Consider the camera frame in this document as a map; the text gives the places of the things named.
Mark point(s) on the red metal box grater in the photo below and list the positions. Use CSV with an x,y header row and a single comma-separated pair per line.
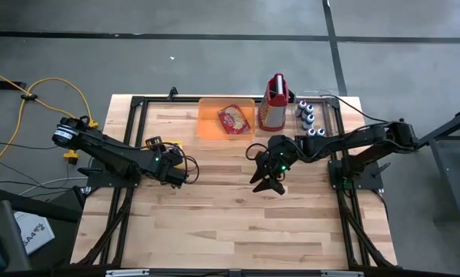
x,y
272,115

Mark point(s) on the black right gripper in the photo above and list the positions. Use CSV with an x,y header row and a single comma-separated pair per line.
x,y
285,150

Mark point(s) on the white cardboard box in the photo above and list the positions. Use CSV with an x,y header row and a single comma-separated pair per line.
x,y
34,232

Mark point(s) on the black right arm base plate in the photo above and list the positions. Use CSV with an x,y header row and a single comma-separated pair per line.
x,y
368,183

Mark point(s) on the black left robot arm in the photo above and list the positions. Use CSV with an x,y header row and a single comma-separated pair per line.
x,y
110,154

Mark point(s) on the black aluminium table frame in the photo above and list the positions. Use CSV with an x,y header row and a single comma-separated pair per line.
x,y
164,99

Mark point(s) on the black flat floor bar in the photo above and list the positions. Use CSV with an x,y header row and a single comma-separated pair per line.
x,y
3,84

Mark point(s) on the black equipment stand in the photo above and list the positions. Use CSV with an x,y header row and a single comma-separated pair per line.
x,y
7,223

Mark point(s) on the orange translucent plastic bin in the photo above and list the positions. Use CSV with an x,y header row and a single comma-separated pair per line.
x,y
208,123

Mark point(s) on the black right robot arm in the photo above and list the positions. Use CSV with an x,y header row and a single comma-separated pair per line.
x,y
353,138

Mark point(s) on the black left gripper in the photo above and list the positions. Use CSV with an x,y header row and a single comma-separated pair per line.
x,y
168,165

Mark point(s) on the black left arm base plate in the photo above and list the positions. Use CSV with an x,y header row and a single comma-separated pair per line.
x,y
99,181

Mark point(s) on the clear plastic tray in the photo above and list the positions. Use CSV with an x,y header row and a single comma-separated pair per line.
x,y
330,111

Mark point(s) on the red popcorn bag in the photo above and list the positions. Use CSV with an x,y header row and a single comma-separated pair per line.
x,y
234,119

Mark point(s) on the yellow plastic basket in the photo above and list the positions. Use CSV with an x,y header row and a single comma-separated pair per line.
x,y
178,144

